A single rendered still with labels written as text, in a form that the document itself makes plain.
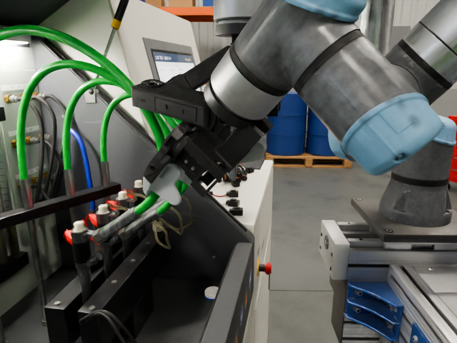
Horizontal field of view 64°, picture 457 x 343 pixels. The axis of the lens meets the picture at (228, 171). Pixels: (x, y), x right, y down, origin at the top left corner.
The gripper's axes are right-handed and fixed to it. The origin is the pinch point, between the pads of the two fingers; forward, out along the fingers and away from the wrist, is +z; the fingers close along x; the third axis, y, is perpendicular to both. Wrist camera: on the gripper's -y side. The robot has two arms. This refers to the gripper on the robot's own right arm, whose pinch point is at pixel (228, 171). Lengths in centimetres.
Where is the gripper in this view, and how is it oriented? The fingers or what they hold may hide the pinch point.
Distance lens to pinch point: 54.0
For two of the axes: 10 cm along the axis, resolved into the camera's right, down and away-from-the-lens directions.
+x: 1.8, -2.8, 9.4
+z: 0.1, 9.6, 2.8
